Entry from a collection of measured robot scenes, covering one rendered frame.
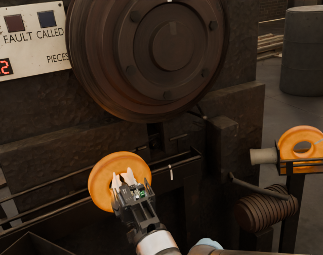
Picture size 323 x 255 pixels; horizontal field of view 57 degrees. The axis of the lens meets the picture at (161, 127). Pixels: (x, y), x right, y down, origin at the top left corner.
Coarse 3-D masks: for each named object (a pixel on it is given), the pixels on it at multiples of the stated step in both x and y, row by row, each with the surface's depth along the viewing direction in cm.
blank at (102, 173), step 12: (108, 156) 71; (120, 156) 70; (132, 156) 72; (96, 168) 70; (108, 168) 70; (120, 168) 71; (132, 168) 73; (144, 168) 74; (96, 180) 69; (108, 180) 71; (96, 192) 71; (108, 192) 72; (96, 204) 72; (108, 204) 73
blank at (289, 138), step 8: (296, 128) 100; (304, 128) 99; (312, 128) 99; (288, 136) 100; (296, 136) 100; (304, 136) 99; (312, 136) 99; (320, 136) 98; (280, 144) 102; (288, 144) 101; (312, 144) 100; (320, 144) 99; (280, 152) 103; (288, 152) 103; (312, 152) 102; (320, 152) 101; (320, 160) 102
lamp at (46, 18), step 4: (44, 12) 78; (48, 12) 78; (52, 12) 79; (40, 16) 78; (44, 16) 78; (48, 16) 79; (52, 16) 79; (40, 20) 78; (44, 20) 79; (48, 20) 79; (52, 20) 79; (44, 24) 79; (48, 24) 79; (52, 24) 80
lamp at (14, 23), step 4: (12, 16) 75; (16, 16) 76; (8, 20) 75; (12, 20) 76; (16, 20) 76; (20, 20) 76; (8, 24) 76; (12, 24) 76; (16, 24) 76; (20, 24) 77; (8, 28) 76; (12, 28) 76; (16, 28) 77; (20, 28) 77
